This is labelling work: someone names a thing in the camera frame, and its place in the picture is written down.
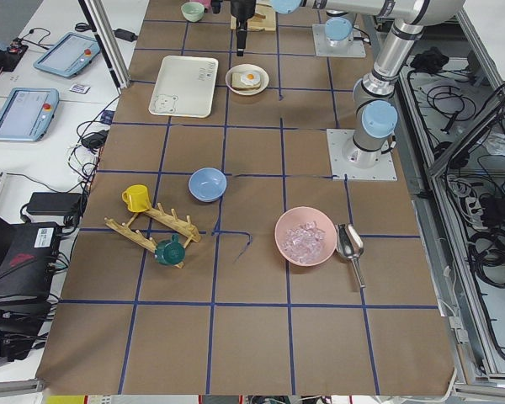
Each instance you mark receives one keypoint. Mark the green bowl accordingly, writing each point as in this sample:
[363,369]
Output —
[193,11]

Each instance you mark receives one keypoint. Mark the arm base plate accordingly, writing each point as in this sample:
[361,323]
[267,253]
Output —
[350,47]
[349,162]

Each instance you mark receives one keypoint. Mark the dark green mug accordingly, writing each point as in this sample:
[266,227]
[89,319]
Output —
[170,251]

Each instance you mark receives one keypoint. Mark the aluminium frame post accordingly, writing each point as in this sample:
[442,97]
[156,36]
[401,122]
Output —
[98,21]

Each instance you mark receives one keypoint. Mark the cream round plate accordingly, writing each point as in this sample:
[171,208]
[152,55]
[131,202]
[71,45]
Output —
[248,68]

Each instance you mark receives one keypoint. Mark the teach pendant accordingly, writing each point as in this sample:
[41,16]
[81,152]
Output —
[69,55]
[27,113]

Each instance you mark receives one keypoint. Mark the yellow mug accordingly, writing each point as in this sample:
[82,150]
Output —
[137,198]

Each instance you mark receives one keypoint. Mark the black laptop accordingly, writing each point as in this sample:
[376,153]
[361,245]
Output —
[26,254]

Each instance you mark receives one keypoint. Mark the teach pendant near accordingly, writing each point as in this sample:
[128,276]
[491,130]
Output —
[27,113]

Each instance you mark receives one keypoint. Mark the metal scoop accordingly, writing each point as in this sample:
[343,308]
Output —
[350,247]

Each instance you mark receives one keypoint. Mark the cream bear tray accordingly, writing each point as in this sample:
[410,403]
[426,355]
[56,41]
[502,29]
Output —
[184,87]

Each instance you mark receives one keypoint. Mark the teach pendant far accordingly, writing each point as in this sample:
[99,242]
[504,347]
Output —
[69,55]

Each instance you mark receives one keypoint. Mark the bread slice under egg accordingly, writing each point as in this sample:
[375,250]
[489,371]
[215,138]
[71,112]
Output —
[237,84]

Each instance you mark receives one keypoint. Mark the pink bowl with ice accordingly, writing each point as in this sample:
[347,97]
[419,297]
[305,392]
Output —
[305,236]

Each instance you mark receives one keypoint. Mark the pink cloth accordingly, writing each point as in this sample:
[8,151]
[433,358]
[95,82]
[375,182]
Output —
[206,4]

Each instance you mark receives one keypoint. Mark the fried egg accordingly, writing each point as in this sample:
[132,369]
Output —
[251,79]

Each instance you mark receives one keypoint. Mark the black power adapter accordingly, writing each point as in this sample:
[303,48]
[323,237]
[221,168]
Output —
[125,34]

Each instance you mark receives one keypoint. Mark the blue bowl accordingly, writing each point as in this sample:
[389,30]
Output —
[207,184]

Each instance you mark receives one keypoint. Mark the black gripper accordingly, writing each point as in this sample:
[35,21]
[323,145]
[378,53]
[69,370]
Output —
[242,9]

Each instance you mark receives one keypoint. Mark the wooden cutting board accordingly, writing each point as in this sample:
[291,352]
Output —
[269,24]

